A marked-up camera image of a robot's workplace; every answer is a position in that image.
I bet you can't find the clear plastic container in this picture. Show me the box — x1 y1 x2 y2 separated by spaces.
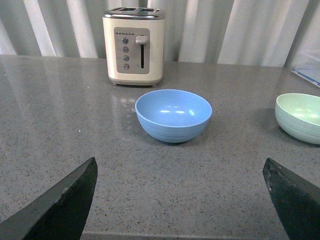
292 50 320 87

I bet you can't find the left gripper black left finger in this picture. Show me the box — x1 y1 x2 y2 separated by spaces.
0 157 98 240

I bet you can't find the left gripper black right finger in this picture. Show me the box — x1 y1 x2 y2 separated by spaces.
262 158 320 240

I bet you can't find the green bowl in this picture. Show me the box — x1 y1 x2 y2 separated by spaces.
275 93 320 145

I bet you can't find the blue bowl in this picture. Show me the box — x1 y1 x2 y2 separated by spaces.
135 89 213 143

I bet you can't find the cream two-slot toaster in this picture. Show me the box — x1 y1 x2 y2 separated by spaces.
102 7 166 87

